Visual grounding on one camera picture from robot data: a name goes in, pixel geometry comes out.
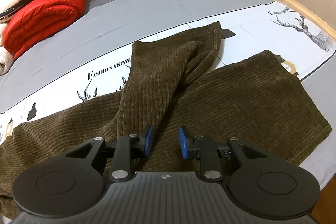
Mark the grey bed sheet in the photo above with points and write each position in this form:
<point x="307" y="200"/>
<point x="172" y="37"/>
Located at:
<point x="108" y="23"/>

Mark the white printed deer mat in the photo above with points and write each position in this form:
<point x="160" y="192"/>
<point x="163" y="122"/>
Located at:
<point x="300" y="46"/>

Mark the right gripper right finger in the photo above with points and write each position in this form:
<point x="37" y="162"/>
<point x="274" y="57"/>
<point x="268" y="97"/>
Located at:
<point x="255" y="180"/>

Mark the red folded quilt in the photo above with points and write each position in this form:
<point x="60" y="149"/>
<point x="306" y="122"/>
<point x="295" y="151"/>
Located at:
<point x="39" y="20"/>

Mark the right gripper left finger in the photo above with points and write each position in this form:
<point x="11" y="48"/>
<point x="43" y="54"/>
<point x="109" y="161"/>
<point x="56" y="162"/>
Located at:
<point x="75" y="180"/>

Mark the cream folded blanket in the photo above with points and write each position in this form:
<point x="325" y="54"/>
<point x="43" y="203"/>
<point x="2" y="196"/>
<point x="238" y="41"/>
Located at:
<point x="6" y="58"/>

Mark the dark olive corduroy pants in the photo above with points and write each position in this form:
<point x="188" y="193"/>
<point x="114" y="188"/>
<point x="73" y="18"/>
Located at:
<point x="171" y="83"/>

